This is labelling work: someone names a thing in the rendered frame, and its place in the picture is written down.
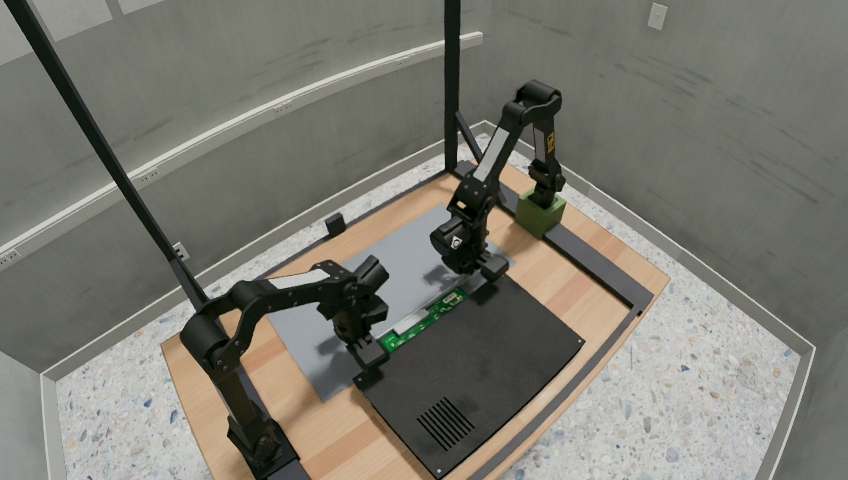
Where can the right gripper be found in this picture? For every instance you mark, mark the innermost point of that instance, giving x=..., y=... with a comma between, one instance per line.
x=371, y=354

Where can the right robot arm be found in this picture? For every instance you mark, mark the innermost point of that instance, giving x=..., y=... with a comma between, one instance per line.
x=327, y=283

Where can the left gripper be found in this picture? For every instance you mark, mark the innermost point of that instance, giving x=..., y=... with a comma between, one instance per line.
x=492, y=268

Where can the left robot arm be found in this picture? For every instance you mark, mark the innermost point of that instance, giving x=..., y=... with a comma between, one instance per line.
x=480, y=186

